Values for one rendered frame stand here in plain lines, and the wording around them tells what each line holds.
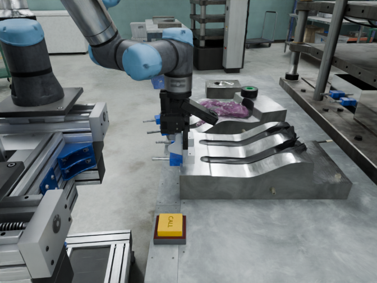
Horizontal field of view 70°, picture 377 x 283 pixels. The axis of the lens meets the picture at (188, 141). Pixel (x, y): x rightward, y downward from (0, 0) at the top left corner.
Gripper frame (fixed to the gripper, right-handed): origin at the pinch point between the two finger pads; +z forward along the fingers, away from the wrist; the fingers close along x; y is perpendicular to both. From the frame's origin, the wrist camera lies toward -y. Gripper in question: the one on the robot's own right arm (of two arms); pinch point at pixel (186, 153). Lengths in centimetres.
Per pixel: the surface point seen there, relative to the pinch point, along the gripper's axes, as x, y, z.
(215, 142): -11.7, -9.9, 2.9
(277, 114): -34, -38, 2
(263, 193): 8.2, -22.9, 8.7
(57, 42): -593, 306, 62
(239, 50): -434, -94, 49
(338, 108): -60, -78, 9
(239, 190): 8.2, -15.5, 7.5
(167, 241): 24.7, 4.5, 10.0
